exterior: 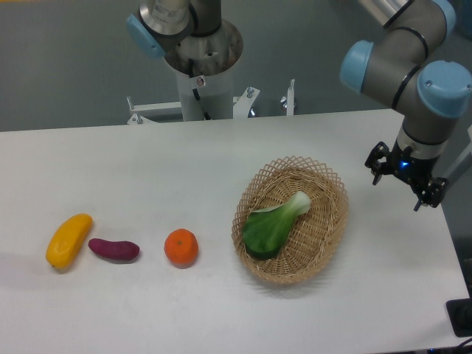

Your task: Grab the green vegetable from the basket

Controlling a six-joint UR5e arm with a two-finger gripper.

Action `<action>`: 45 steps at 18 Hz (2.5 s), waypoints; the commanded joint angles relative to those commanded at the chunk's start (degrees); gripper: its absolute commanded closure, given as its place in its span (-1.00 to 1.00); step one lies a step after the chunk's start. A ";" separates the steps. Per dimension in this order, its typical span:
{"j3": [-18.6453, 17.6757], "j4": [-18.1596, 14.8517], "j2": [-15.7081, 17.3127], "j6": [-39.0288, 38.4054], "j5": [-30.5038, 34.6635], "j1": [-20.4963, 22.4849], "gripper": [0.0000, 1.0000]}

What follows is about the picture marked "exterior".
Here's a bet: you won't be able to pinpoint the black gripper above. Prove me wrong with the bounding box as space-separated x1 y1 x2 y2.
364 142 449 212

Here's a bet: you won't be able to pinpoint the second grey robot arm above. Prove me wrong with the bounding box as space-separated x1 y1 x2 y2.
126 0 222 58

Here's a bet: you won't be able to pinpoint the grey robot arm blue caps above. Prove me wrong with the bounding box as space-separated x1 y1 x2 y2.
339 1 471 208

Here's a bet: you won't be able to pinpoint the woven wicker basket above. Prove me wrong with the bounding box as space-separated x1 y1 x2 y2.
232 156 349 285

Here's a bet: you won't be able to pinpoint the green bok choy vegetable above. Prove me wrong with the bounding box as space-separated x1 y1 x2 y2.
242 191 311 260

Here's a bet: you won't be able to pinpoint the black device at table edge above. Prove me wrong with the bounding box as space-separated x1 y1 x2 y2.
446 298 471 338

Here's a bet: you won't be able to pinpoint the orange tangerine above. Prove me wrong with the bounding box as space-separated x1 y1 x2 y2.
164 229 199 268

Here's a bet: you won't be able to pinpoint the purple sweet potato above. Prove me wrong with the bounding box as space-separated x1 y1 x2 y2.
88 238 140 262

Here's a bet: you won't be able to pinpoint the yellow mango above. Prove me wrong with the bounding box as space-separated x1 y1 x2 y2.
45 213 93 274

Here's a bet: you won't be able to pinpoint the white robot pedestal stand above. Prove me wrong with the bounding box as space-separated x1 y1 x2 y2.
125 18 298 125

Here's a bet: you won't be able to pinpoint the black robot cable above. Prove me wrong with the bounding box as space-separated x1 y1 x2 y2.
187 58 212 121

